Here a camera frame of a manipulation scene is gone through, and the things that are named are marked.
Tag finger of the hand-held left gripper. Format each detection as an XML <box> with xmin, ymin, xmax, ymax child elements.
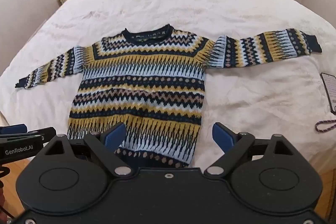
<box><xmin>0</xmin><ymin>123</ymin><xmax>57</xmax><ymax>138</ymax></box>

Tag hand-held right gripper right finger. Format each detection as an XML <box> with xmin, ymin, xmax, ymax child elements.
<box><xmin>204</xmin><ymin>122</ymin><xmax>296</xmax><ymax>177</ymax></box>

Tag black smartphone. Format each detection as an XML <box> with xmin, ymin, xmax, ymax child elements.
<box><xmin>320</xmin><ymin>72</ymin><xmax>336</xmax><ymax>115</ymax></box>

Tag patterned knit sweater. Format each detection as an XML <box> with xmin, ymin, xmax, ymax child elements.
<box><xmin>14</xmin><ymin>25</ymin><xmax>322</xmax><ymax>168</ymax></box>

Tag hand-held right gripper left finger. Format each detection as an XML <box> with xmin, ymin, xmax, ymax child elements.
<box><xmin>44</xmin><ymin>122</ymin><xmax>132</xmax><ymax>178</ymax></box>

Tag bed with white bedspread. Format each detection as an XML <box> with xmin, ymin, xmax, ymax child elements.
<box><xmin>0</xmin><ymin>0</ymin><xmax>336</xmax><ymax>169</ymax></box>

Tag purple braided lanyard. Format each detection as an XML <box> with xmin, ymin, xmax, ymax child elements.
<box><xmin>315</xmin><ymin>119</ymin><xmax>336</xmax><ymax>133</ymax></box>

